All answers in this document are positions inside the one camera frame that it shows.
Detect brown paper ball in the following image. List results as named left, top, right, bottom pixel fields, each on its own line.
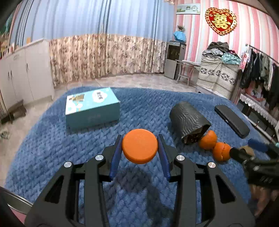
left=239, top=145, right=255, bottom=156

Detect black textured cup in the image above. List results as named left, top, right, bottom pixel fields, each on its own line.
left=169, top=102, right=211, bottom=145

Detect orange round lid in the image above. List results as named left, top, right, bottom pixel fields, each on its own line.
left=122, top=129, right=158, bottom=164

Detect person's right hand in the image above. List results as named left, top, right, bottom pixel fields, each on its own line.
left=250, top=184, right=278, bottom=217

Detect pink mug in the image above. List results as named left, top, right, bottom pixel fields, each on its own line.
left=1, top=187, right=33, bottom=226

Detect orange tangerine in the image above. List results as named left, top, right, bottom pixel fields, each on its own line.
left=198, top=130, right=217, bottom=150
left=212, top=142, right=231, bottom=162

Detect black rectangular case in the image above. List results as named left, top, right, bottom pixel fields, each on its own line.
left=214, top=105, right=250, bottom=139

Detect low tv stand with lace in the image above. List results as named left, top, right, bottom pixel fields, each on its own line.
left=239, top=94, right=278, bottom=144

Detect blue woven table blanket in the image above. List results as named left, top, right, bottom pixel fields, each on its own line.
left=1, top=87, right=278, bottom=226

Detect hanging dark clothes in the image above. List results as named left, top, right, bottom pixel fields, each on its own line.
left=238, top=46, right=279, bottom=111

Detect teal tissue box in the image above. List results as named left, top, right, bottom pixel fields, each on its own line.
left=65, top=87, right=120, bottom=130

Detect small wooden stool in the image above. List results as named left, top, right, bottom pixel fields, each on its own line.
left=1, top=99, right=27, bottom=125

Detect patterned cloth covered cabinet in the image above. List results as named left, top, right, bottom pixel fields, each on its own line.
left=196, top=56, right=239, bottom=99

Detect pile of folded clothes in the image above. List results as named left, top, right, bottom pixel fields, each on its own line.
left=202, top=42, right=241, bottom=65

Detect small metal folding table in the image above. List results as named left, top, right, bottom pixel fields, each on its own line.
left=176, top=60, right=201, bottom=85

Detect white cabinet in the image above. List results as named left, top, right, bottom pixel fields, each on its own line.
left=1, top=39, right=54, bottom=112

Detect grey water dispenser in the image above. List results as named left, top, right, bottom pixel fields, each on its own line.
left=164, top=41, right=186, bottom=80

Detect blue covered water bottle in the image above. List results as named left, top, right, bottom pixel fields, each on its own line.
left=173, top=31, right=186, bottom=43

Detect blue floral curtain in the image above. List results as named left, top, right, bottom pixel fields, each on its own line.
left=6, top=1, right=175, bottom=86

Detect framed landscape picture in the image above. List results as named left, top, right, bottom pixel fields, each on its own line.
left=176, top=3, right=201, bottom=15

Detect red heart wall decoration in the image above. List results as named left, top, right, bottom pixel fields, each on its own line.
left=205, top=8, right=237, bottom=36

